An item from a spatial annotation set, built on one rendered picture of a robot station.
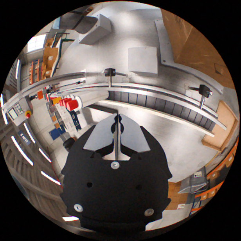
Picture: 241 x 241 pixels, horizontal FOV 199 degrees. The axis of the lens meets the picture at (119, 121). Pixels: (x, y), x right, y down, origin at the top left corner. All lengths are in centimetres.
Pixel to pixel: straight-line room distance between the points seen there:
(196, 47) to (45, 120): 821
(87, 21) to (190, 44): 47
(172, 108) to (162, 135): 18
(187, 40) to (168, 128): 36
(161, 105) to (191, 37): 25
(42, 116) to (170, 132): 818
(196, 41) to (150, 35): 28
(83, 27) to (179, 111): 63
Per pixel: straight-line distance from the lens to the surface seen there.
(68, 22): 51
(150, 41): 40
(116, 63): 40
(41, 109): 802
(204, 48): 21
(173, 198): 329
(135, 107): 27
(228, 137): 73
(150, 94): 20
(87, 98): 27
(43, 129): 824
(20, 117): 62
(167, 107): 29
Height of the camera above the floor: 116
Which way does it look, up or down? 46 degrees down
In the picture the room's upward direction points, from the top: 132 degrees counter-clockwise
